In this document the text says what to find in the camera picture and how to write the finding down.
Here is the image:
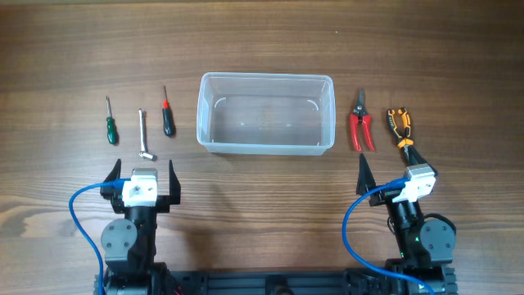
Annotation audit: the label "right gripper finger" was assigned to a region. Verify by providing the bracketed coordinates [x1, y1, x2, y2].
[356, 153, 376, 195]
[410, 145, 438, 176]

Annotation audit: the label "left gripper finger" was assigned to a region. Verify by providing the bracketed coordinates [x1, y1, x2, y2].
[169, 160, 181, 205]
[100, 159, 121, 200]

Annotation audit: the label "orange black long-nose pliers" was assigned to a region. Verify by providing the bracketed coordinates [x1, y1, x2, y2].
[386, 107, 422, 166]

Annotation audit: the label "green handled screwdriver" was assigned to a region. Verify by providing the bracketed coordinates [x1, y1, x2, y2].
[106, 97, 119, 145]

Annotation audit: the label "black red screwdriver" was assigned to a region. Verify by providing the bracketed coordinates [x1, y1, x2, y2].
[162, 85, 176, 137]

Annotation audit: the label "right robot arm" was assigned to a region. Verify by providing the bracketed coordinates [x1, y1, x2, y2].
[347, 147, 459, 294]

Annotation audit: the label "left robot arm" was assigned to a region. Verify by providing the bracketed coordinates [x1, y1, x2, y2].
[93, 161, 183, 295]

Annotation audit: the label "clear plastic container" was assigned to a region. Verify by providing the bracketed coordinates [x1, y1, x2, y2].
[196, 72, 336, 156]

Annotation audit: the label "left blue cable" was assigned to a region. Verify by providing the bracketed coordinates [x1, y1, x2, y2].
[68, 179, 132, 295]

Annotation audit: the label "blue cable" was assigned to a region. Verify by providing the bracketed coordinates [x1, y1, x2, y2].
[341, 177, 436, 295]
[68, 179, 132, 295]

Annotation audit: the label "right blue cable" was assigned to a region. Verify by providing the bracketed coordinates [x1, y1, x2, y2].
[341, 177, 436, 295]

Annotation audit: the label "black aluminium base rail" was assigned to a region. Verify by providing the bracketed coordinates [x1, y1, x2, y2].
[93, 268, 458, 295]

